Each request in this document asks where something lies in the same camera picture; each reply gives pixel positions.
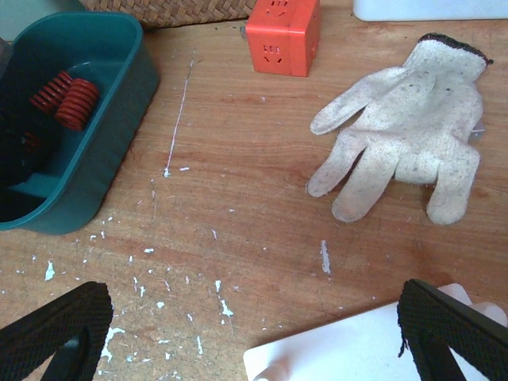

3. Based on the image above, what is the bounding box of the teal plastic tray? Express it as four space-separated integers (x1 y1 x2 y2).
1 11 160 235

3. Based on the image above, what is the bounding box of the red spring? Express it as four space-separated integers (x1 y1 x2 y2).
29 71 73 115
54 79 99 132

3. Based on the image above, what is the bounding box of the orange cube power socket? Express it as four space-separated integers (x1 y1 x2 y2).
245 0 321 77

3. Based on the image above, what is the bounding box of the small grey metal bracket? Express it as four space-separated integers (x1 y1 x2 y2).
468 121 485 142

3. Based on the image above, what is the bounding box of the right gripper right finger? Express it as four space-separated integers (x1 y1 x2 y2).
397 279 507 380

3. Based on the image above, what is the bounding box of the woven wicker basket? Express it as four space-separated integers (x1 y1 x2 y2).
80 0 256 29

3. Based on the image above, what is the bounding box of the white lidded plastic case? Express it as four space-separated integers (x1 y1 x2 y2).
352 0 508 21

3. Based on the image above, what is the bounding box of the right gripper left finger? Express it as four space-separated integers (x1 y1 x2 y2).
1 281 113 380

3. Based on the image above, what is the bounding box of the white peg board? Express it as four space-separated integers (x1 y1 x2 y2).
243 283 507 380

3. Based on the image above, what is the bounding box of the white work glove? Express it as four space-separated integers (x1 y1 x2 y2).
306 33 490 225

